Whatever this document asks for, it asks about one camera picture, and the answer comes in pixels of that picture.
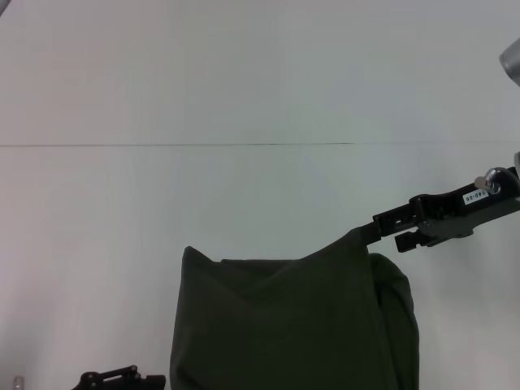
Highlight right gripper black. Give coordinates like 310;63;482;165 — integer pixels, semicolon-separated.
361;166;520;254

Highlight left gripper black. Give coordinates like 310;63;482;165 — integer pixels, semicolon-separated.
78;364;167;390

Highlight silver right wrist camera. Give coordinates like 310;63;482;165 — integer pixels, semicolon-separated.
498;35;520;89

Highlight dark green t-shirt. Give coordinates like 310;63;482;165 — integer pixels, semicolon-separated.
169;225;420;390

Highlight grey right gripper cable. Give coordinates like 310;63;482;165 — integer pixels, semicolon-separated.
474;167;503;197

